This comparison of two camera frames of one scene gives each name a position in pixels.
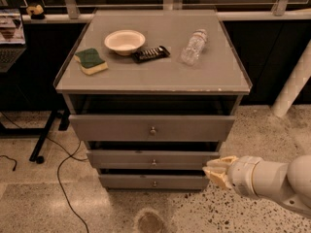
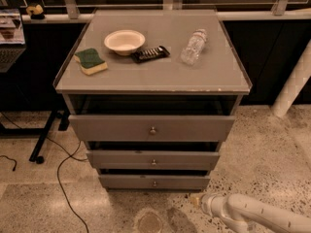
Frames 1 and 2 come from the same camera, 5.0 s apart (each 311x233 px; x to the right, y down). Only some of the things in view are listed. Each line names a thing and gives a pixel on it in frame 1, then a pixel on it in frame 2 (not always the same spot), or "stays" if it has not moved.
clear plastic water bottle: [192, 51] stays
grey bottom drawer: [155, 182] stays
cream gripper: [243, 173] -> [207, 203]
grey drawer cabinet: [153, 94] stays
